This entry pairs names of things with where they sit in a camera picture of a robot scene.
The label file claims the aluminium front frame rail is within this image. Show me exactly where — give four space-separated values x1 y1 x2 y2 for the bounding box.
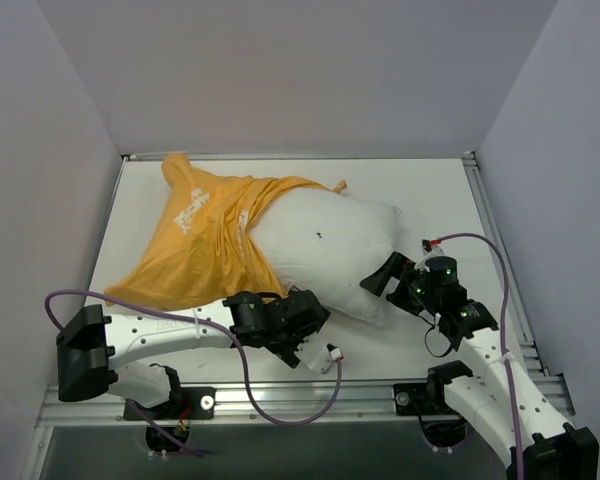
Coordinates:
37 375 575 427

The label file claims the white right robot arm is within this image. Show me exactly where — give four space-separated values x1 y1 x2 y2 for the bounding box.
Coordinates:
360 251 600 479

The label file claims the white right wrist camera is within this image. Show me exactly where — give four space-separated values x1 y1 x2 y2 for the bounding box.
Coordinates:
416 239 445 270

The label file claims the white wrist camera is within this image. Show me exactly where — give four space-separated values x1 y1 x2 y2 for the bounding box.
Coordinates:
297 341 344 375
416 239 445 270

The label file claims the white pillow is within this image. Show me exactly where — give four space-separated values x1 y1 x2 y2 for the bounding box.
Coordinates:
249 188 400 326

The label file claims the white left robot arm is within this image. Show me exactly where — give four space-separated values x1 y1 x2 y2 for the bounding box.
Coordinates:
56 290 342 419

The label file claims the yellow printed pillowcase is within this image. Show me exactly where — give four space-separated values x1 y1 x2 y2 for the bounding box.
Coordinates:
104 153 327 311

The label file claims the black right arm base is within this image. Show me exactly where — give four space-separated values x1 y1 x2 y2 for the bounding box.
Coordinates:
392 382 468 450

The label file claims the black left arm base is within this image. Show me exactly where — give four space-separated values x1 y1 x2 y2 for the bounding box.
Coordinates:
122 386 216 458

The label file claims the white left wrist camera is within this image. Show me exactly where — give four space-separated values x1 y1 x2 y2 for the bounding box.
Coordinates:
297 341 344 375

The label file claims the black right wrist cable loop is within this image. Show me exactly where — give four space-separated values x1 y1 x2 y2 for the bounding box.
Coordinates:
423 324 459 359

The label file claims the aluminium table edge rail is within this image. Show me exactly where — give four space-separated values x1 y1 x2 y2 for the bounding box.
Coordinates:
462 151 550 379

